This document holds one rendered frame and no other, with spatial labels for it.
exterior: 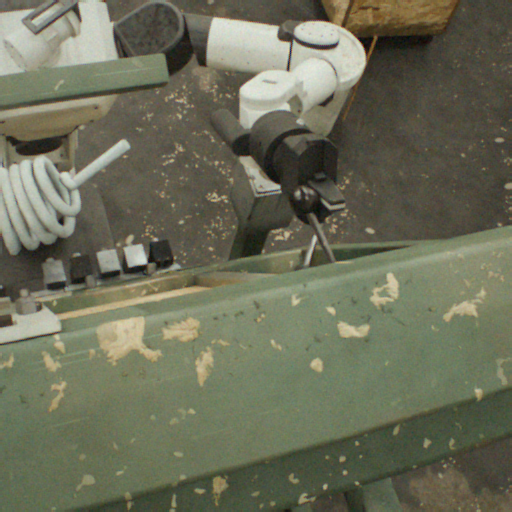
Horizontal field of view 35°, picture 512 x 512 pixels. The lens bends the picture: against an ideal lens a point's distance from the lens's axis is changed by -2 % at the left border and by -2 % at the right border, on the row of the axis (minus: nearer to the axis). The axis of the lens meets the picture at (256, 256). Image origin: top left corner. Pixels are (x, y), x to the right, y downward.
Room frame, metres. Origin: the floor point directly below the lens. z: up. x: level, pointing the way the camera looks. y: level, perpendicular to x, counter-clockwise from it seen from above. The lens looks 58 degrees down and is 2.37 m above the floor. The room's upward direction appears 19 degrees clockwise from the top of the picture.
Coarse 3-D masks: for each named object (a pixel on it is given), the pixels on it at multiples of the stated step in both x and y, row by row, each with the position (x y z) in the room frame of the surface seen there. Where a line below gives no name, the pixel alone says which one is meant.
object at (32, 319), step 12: (0, 300) 0.58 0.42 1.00; (24, 300) 0.24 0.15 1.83; (0, 312) 0.22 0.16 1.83; (12, 312) 0.22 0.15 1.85; (24, 312) 0.20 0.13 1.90; (36, 312) 0.20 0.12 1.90; (48, 312) 0.20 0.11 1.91; (24, 324) 0.17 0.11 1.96; (36, 324) 0.17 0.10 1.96; (48, 324) 0.17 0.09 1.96; (60, 324) 0.17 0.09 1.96; (0, 336) 0.15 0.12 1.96; (12, 336) 0.16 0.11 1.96; (24, 336) 0.16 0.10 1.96; (36, 336) 0.16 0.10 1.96
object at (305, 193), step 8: (296, 192) 0.61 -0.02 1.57; (304, 192) 0.61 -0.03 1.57; (312, 192) 0.61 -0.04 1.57; (288, 200) 0.60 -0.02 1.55; (296, 200) 0.60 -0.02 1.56; (304, 200) 0.60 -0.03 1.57; (312, 200) 0.60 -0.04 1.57; (296, 208) 0.59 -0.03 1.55; (304, 208) 0.59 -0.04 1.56; (312, 208) 0.60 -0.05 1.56; (312, 216) 0.60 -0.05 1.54; (312, 224) 0.59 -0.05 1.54; (320, 232) 0.58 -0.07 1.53; (320, 240) 0.58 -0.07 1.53; (328, 248) 0.57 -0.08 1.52; (328, 256) 0.57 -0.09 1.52
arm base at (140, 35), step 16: (128, 16) 1.00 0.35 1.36; (144, 16) 1.01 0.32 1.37; (160, 16) 1.02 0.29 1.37; (176, 16) 1.02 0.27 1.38; (128, 32) 0.98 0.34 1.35; (144, 32) 0.99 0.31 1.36; (160, 32) 0.99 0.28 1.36; (176, 32) 1.00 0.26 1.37; (128, 48) 0.96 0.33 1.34; (144, 48) 0.96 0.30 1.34; (160, 48) 0.97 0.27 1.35
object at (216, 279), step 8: (216, 272) 0.82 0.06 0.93; (224, 272) 0.81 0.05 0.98; (232, 272) 0.79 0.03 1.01; (200, 280) 0.79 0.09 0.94; (208, 280) 0.77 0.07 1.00; (216, 280) 0.74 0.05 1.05; (224, 280) 0.72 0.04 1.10; (232, 280) 0.70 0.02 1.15; (240, 280) 0.68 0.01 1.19; (248, 280) 0.66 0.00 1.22
